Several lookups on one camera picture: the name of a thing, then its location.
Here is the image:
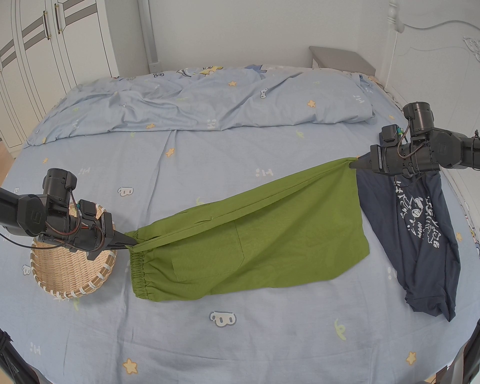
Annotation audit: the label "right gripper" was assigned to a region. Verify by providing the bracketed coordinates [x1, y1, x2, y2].
[370, 143, 432, 177]

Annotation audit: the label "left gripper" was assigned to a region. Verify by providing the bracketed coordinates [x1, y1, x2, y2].
[47, 211, 114, 262]

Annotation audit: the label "green shorts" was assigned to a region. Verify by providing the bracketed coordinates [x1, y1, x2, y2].
[125, 157, 370, 303]

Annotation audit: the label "round woven basket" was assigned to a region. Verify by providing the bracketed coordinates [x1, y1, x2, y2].
[30, 202, 118, 299]

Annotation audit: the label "bed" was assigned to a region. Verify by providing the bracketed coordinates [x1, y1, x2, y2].
[0, 0, 480, 384]

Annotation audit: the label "dark blue printed T-shirt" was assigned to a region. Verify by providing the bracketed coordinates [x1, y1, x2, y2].
[355, 168, 461, 323]

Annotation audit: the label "grey bedside table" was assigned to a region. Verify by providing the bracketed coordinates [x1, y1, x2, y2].
[308, 46, 376, 74]

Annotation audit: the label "pale blue quilt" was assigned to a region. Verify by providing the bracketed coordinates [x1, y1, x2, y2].
[26, 64, 376, 146]

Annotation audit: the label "white wardrobe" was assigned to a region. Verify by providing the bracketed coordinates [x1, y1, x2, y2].
[0, 0, 120, 149]

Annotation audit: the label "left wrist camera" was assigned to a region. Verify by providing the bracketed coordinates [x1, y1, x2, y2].
[78, 200, 98, 223]

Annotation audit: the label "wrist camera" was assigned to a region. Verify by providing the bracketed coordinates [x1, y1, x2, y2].
[379, 124, 404, 149]
[78, 200, 98, 223]

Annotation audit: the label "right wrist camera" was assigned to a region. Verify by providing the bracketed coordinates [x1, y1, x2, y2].
[379, 124, 404, 149]

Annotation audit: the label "white wall pipe cover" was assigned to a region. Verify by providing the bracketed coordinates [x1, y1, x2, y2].
[137, 0, 163, 73]

